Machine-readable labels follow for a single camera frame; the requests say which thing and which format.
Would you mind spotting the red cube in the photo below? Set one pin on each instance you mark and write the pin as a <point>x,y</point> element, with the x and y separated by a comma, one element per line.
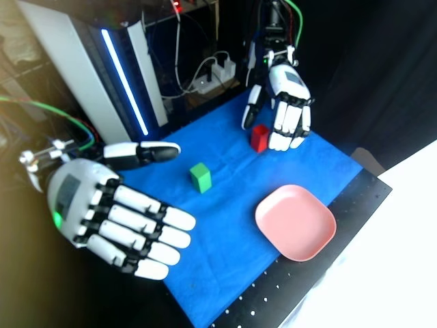
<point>259,138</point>

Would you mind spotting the pink square plate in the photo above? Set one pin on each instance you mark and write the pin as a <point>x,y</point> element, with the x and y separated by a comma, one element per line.
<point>295,222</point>

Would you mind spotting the brown cardboard piece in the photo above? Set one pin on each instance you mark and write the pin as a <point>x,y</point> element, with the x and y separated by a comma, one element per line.
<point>368,162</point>

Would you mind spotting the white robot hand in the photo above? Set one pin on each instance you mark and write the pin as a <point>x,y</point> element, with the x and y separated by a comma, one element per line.
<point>88,191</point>
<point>288,82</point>

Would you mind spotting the white tower with light strip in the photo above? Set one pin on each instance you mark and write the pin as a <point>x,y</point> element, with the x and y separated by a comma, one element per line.
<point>68,58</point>

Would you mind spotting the white power strip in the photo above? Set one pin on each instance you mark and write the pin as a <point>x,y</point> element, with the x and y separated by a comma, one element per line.
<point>206,85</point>

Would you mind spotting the blue cloth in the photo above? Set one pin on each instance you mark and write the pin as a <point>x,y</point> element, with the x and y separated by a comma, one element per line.
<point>222,232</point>

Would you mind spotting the white plug adapter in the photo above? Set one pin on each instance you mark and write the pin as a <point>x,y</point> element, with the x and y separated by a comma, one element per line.
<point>223,70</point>

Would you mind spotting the green cube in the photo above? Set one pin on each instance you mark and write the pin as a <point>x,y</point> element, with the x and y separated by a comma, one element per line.
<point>200,179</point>

